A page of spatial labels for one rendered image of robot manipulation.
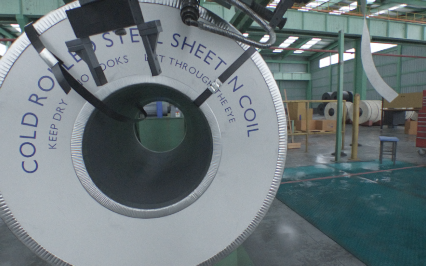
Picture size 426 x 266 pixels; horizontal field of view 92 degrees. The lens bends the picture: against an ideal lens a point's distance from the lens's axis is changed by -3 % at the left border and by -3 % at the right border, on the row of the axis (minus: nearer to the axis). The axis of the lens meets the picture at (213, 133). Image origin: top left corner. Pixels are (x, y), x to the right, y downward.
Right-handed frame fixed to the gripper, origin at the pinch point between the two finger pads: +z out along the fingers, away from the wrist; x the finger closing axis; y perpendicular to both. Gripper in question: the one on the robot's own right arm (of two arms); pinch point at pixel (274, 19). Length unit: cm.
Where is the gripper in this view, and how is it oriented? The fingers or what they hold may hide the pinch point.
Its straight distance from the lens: 84.5
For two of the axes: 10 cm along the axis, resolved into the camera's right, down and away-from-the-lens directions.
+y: 9.1, 3.9, 1.6
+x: 1.8, -7.1, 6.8
